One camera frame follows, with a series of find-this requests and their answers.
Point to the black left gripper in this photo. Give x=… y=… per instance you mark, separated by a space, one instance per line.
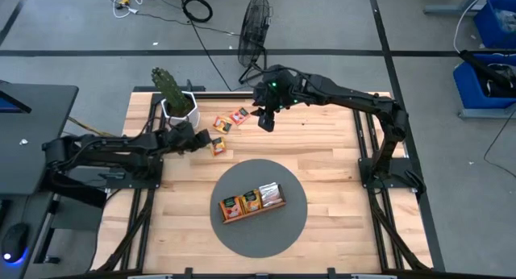
x=181 y=145

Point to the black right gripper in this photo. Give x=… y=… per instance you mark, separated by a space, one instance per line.
x=274 y=91

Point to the yellow mango tea bag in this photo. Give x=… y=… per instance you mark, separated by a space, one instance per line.
x=219 y=146
x=223 y=125
x=251 y=201

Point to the orange peach tea bag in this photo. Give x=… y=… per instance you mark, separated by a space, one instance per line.
x=231 y=208
x=240 y=116

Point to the white tea bag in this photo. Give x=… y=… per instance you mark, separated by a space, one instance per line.
x=269 y=185
x=271 y=196

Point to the wooden tea organiser box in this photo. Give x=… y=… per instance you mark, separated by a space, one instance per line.
x=258 y=211

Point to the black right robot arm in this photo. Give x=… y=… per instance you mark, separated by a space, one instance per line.
x=346 y=98

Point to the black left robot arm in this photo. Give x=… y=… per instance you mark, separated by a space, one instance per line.
x=121 y=150

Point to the white hexagonal planter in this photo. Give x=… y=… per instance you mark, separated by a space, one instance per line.
x=191 y=113

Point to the green cactus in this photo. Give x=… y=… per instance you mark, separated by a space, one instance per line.
x=171 y=89

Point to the black floor fan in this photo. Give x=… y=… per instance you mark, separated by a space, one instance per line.
x=254 y=29

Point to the round grey woven placemat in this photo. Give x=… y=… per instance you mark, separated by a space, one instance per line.
x=262 y=238

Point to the black table clamp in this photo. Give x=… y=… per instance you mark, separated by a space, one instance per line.
x=331 y=273
x=188 y=273

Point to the black desk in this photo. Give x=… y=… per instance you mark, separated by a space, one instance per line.
x=40 y=150

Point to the small white scrap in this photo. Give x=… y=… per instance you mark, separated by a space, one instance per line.
x=23 y=142

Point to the black monitor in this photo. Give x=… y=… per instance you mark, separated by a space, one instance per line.
x=10 y=103

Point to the blue storage bin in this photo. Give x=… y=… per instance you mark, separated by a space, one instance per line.
x=488 y=33
x=467 y=89

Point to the black computer mouse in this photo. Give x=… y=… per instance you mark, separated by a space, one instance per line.
x=14 y=240

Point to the grey metal desk leg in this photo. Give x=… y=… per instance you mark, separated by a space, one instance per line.
x=447 y=9

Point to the grey metal base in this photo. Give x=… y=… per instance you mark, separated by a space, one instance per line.
x=483 y=113

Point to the black folded tripod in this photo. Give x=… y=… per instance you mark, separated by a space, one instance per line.
x=483 y=69

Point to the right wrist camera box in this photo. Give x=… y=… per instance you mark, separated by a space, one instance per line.
x=267 y=122

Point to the black desk leg frame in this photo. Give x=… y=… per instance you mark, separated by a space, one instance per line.
x=72 y=190

